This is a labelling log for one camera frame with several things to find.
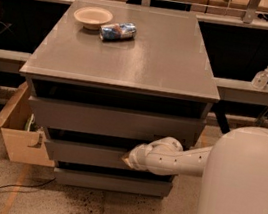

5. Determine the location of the grey bottom drawer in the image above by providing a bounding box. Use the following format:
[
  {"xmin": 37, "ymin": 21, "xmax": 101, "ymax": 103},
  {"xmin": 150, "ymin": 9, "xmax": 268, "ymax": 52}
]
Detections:
[{"xmin": 54, "ymin": 162, "xmax": 173, "ymax": 198}]

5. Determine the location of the grey drawer cabinet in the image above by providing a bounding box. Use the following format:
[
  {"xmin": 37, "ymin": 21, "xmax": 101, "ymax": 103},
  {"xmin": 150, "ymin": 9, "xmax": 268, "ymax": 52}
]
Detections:
[{"xmin": 3, "ymin": 0, "xmax": 233, "ymax": 205}]

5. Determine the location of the grey top drawer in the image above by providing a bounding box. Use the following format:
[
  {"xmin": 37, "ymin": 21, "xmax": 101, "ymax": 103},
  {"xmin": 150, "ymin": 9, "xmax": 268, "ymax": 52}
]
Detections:
[{"xmin": 29, "ymin": 96, "xmax": 205, "ymax": 147}]

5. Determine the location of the clear sanitizer pump bottle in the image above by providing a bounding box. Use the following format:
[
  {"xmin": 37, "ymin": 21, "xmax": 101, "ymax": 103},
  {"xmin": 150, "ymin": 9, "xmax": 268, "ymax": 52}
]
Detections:
[{"xmin": 251, "ymin": 66, "xmax": 268, "ymax": 90}]

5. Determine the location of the black floor cable left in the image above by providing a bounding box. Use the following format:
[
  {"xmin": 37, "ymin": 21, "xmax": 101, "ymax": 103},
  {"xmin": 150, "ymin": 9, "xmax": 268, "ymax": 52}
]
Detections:
[{"xmin": 0, "ymin": 168, "xmax": 57, "ymax": 214}]

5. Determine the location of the beige paper bowl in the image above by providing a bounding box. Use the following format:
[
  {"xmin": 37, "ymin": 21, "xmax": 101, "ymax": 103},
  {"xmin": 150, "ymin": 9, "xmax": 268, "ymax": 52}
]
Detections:
[{"xmin": 74, "ymin": 7, "xmax": 113, "ymax": 30}]

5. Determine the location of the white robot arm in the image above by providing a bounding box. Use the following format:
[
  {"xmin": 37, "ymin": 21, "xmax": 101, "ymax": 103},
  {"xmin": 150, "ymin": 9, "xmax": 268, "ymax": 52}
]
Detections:
[{"xmin": 123, "ymin": 127, "xmax": 268, "ymax": 214}]

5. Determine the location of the open cardboard box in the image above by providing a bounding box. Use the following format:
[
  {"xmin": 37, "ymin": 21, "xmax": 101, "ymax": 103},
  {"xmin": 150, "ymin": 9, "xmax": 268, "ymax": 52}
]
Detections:
[{"xmin": 0, "ymin": 83, "xmax": 55, "ymax": 167}]

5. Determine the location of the grey drawer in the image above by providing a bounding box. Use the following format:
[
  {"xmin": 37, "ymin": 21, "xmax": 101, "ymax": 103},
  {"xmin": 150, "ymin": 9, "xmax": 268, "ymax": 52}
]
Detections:
[
  {"xmin": 54, "ymin": 162, "xmax": 173, "ymax": 198},
  {"xmin": 29, "ymin": 96, "xmax": 205, "ymax": 147},
  {"xmin": 41, "ymin": 127, "xmax": 182, "ymax": 181}
]

